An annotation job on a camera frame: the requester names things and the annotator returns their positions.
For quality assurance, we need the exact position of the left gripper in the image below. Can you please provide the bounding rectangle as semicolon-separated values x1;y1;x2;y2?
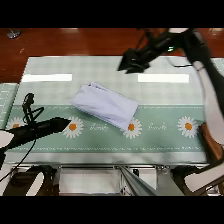
13;117;58;144

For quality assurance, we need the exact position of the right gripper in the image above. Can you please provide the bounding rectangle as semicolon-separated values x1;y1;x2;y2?
131;32;175;65

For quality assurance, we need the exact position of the pale blue shirt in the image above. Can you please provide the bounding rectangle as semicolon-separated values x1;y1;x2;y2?
69;81;140;131

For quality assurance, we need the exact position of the black cable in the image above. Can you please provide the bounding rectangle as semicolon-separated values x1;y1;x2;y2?
0;123;38;184

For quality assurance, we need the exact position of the silver frame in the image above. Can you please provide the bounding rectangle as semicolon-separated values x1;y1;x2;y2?
0;162;224;197

